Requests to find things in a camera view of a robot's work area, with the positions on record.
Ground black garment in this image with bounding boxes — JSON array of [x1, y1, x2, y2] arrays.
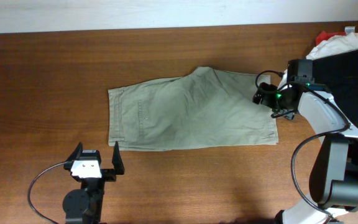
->
[[313, 50, 358, 128]]

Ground red garment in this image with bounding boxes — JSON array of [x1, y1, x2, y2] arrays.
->
[[315, 31, 346, 45]]

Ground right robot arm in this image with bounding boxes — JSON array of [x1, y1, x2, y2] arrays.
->
[[253, 58, 358, 223]]

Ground khaki shorts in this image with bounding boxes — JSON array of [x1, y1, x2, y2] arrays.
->
[[108, 67, 278, 151]]

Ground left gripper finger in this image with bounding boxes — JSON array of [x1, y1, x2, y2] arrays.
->
[[66, 142, 83, 162], [112, 141, 125, 170]]

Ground grey clip at table edge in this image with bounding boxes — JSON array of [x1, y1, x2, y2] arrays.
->
[[344, 26, 356, 35]]

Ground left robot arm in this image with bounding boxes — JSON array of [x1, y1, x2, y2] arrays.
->
[[62, 142, 125, 224]]

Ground white garment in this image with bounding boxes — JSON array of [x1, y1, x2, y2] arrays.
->
[[306, 32, 358, 60]]

